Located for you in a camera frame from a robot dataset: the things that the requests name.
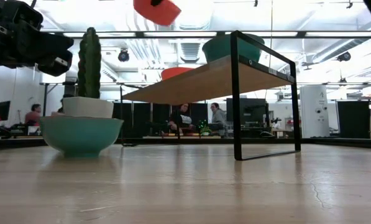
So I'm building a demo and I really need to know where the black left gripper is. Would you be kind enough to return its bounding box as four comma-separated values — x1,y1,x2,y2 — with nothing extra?
0,0,75,77

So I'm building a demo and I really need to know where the orange mini bowl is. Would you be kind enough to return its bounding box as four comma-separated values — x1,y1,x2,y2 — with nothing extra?
160,67,195,82
133,0,182,27

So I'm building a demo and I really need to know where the teal patterned mini bowl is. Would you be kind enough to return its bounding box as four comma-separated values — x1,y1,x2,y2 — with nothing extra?
39,116,124,158
202,33,265,63

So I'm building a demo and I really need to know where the green cactus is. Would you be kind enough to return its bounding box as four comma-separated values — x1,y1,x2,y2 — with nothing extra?
76,26,103,100

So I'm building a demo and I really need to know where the black ceiling spotlight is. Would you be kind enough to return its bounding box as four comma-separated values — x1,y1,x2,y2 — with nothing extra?
117,49,131,63
337,51,352,63

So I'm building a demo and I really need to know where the person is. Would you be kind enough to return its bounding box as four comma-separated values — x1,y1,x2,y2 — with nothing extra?
168,103,195,136
209,102,229,138
24,103,43,127

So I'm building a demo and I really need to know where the black computer monitor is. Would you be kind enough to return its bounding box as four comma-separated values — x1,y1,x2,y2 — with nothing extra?
226,98,270,129
0,100,11,121

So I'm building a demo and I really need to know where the black partition panel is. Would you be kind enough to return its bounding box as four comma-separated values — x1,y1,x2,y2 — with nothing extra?
112,102,211,138
337,101,371,139

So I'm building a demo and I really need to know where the small green plant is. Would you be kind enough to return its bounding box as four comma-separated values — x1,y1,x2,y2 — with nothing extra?
198,119,213,136

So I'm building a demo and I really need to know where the tall white cabinet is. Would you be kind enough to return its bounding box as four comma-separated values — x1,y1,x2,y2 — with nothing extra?
299,85,337,139

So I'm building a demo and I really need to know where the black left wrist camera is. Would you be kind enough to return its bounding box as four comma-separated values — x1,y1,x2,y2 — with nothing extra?
16,1,44,32

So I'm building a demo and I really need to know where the wooden shelf riser black frame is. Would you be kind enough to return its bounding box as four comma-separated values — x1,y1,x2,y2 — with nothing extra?
119,30,302,162

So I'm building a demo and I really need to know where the black metal rig frame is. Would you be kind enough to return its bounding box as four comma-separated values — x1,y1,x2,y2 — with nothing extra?
0,136,371,151

